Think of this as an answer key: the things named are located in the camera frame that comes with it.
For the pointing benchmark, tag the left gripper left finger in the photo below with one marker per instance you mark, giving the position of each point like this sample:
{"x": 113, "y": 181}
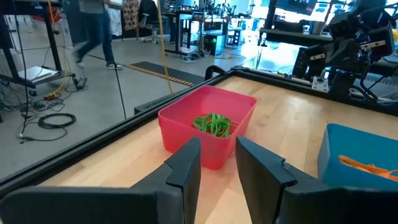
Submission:
{"x": 124, "y": 207}

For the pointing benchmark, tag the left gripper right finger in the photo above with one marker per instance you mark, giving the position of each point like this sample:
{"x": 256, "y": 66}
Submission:
{"x": 295, "y": 205}

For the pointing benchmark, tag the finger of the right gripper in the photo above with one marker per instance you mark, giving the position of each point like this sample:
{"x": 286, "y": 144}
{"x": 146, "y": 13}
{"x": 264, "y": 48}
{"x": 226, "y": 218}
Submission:
{"x": 309, "y": 63}
{"x": 381, "y": 43}

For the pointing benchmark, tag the orange rubber band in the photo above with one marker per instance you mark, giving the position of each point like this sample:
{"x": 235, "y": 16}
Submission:
{"x": 367, "y": 168}

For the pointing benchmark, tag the blue plastic basket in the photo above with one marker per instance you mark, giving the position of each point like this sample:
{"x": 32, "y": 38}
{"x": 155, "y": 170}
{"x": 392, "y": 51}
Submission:
{"x": 357, "y": 143}

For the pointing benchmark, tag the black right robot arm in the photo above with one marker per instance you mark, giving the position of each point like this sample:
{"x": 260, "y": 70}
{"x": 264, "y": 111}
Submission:
{"x": 342, "y": 84}

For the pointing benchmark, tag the black background workbench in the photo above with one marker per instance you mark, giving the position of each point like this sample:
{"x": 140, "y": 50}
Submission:
{"x": 280, "y": 35}

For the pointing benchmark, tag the red plastic basket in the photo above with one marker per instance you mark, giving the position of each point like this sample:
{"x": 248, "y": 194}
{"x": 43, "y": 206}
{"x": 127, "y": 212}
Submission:
{"x": 186, "y": 133}

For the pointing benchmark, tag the black computer tower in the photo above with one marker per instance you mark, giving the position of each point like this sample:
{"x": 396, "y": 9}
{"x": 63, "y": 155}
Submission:
{"x": 214, "y": 43}

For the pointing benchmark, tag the black office desk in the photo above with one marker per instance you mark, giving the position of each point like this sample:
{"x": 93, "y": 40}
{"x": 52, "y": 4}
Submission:
{"x": 183, "y": 28}

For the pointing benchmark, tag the black hazard-striped floor mat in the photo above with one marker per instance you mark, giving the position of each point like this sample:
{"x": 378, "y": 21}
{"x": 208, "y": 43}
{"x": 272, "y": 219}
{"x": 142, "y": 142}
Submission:
{"x": 161, "y": 73}

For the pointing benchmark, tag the white paper sheet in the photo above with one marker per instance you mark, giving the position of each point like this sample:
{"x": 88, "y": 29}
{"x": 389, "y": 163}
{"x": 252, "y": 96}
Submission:
{"x": 35, "y": 73}

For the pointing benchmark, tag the black office chair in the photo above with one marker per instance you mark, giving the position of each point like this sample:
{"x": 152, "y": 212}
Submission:
{"x": 149, "y": 15}

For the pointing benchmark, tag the person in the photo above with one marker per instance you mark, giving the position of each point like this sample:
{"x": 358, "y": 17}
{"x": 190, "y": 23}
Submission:
{"x": 93, "y": 31}

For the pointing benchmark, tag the white floral cloth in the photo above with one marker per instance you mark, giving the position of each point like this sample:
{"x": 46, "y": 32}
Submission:
{"x": 115, "y": 21}

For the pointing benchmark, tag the dark floral cloth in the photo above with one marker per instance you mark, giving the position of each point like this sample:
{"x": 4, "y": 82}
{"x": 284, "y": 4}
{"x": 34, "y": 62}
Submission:
{"x": 130, "y": 14}

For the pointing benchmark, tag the black metal workbench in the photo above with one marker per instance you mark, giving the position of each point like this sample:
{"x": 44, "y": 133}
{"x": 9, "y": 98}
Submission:
{"x": 6, "y": 40}

